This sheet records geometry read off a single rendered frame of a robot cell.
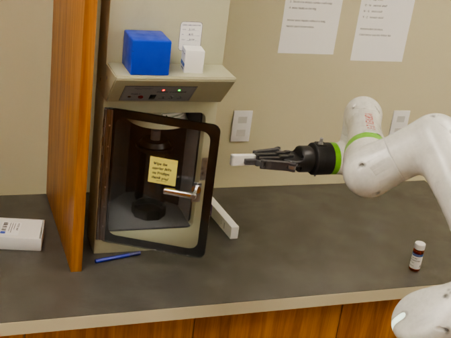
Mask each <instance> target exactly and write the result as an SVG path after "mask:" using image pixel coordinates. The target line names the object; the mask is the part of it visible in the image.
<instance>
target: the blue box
mask: <svg viewBox="0 0 451 338"><path fill-rule="evenodd" d="M171 46H172V42H171V41H170V40H169V39H168V38H167V36H166V35H165V34H164V33H163V32H162V31H149V30H124V37H123V55H122V64H123V65H124V66H125V68H126V69H127V70H128V72H129V73H130V74H131V75H168V74H169V66H170V53H171Z"/></svg>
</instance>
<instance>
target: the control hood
mask: <svg viewBox="0 0 451 338"><path fill-rule="evenodd" d="M235 82H236V78H235V76H234V75H232V74H231V73H230V72H229V71H228V70H227V69H226V68H225V67H224V66H223V65H218V64H204V65H203V74H198V73H184V72H183V70H182V69H181V64H170V66H169V74H168V75H131V74H130V73H129V72H128V70H127V69H126V68H125V66H124V65H123V64H122V63H120V62H108V63H107V64H106V74H105V94H104V99H105V100H106V101H119V98H120V97H121V94H122V93H123V90H124V88H125V86H163V87H197V89H196V90H195V92H194V93H193V95H192V97H191V98H190V99H189V101H130V102H221V100H222V99H223V98H224V97H225V95H226V94H227V93H228V91H229V90H230V89H231V87H232V86H233V84H234V83H235Z"/></svg>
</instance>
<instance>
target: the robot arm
mask: <svg viewBox="0 0 451 338"><path fill-rule="evenodd" d="M382 118H383V112H382V109H381V106H380V105H379V104H378V103H377V102H376V101H375V100H374V99H372V98H370V97H365V96H361V97H356V98H354V99H352V100H351V101H350V102H349V103H348V104H347V105H346V108H345V110H344V119H343V126H342V134H341V137H340V140H339V141H338V142H323V138H322V137H321V138H320V140H319V142H311V143H310V144H309V145H308V146H297V147H296V148H295V149H294V150H293V151H290V150H284V151H282V150H281V147H279V146H277V147H275V148H268V149H262V150H253V152H252V154H231V155H230V165H231V166H254V165H255V166H259V167H260V169H266V170H283V171H289V172H295V171H297V172H308V173H310V175H314V176H316V175H326V174H340V175H343V178H344V182H345V183H346V186H347V187H348V188H349V189H350V190H351V191H352V192H353V193H354V194H356V195H358V196H361V197H364V198H373V197H377V196H380V195H382V194H384V193H386V192H387V191H389V190H391V189H392V188H394V187H396V186H397V185H399V184H401V183H402V182H404V181H406V180H408V179H410V178H413V177H414V176H417V175H421V176H423V177H424V178H425V179H426V181H427V182H428V184H429V186H430V188H431V190H432V192H433V194H434V196H435V198H436V200H437V202H438V204H439V206H440V208H441V210H442V212H443V214H444V216H445V219H446V221H447V224H448V226H449V228H450V231H451V117H449V116H447V115H445V114H441V113H430V114H427V115H424V116H422V117H420V118H419V119H417V120H415V121H414V122H412V123H410V124H409V125H407V126H405V127H403V128H402V129H400V130H398V131H396V132H395V133H392V134H391V135H388V136H387V137H384V135H383V133H382V129H381V121H382ZM391 326H392V330H393V332H394V334H395V336H396V338H451V282H448V283H445V284H441V285H436V286H431V287H428V288H423V289H420V290H416V291H415V292H412V293H410V294H408V295H407V296H405V297H404V298H402V299H401V300H400V301H399V303H398V304H397V306H396V307H395V309H394V311H393V314H392V317H391Z"/></svg>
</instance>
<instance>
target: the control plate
mask: <svg viewBox="0 0 451 338"><path fill-rule="evenodd" d="M162 89H166V90H165V91H162ZM179 89H180V90H181V91H177V90H179ZM196 89H197V87H163V86H125V88H124V90H123V93H122V94H121V97H120V98H119V101H189V99H190V98H191V97H192V95H193V93H194V92H195V90H196ZM140 95H142V96H143V98H142V99H139V98H138V96H140ZM150 95H156V97H155V99H149V97H150ZM128 96H131V97H130V98H128ZM161 96H165V97H164V98H162V97H161ZM170 96H174V97H173V98H172V99H171V97H170ZM179 96H182V97H181V99H180V97H179Z"/></svg>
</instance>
